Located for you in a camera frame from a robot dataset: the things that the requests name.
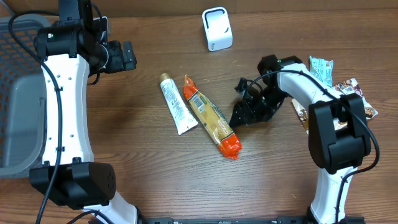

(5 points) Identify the orange spaghetti packet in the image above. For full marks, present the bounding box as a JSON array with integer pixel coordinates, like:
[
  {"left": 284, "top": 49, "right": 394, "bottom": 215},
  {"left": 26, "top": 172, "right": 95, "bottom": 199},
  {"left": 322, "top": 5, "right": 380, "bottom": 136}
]
[{"left": 183, "top": 75, "right": 243, "bottom": 160}]

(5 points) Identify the white tube with gold cap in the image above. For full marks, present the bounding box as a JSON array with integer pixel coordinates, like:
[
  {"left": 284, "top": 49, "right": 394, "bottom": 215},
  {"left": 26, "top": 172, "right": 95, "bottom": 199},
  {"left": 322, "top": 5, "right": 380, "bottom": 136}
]
[{"left": 159, "top": 73, "right": 198, "bottom": 136}]

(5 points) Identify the teal snack packet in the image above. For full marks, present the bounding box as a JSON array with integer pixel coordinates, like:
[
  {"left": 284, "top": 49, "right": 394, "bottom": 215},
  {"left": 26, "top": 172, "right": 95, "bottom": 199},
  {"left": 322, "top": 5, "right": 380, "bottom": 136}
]
[{"left": 309, "top": 56, "right": 334, "bottom": 87}]

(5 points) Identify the beige pouch bag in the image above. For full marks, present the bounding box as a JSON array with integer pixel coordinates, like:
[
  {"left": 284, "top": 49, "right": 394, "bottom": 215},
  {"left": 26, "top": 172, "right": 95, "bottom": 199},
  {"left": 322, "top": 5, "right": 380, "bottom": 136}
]
[{"left": 291, "top": 78, "right": 378, "bottom": 133}]

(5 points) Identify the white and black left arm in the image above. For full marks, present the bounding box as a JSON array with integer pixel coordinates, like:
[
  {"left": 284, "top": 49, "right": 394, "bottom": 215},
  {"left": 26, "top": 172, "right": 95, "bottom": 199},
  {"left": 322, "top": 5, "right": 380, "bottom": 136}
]
[{"left": 29, "top": 1, "right": 142, "bottom": 223}]

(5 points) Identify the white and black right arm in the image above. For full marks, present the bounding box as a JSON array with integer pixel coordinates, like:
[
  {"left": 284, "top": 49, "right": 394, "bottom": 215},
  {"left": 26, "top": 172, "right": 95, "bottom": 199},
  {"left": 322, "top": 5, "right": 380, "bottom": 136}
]
[{"left": 229, "top": 55, "right": 371, "bottom": 223}]

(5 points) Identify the white barcode scanner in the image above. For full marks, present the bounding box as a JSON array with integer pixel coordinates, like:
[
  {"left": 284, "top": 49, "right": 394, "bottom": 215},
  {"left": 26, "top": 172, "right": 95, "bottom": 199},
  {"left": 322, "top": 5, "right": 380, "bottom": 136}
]
[{"left": 201, "top": 6, "right": 233, "bottom": 52}]

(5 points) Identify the dark grey plastic basket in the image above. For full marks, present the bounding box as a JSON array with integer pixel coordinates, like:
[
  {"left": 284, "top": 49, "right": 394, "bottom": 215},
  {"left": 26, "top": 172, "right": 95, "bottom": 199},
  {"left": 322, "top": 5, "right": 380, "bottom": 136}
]
[{"left": 1, "top": 17, "right": 46, "bottom": 179}]

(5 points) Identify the black mounting rail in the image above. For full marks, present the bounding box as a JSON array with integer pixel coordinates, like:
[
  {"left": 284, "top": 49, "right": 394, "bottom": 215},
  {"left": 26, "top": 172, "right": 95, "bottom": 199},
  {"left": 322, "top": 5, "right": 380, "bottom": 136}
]
[{"left": 133, "top": 214, "right": 366, "bottom": 224}]

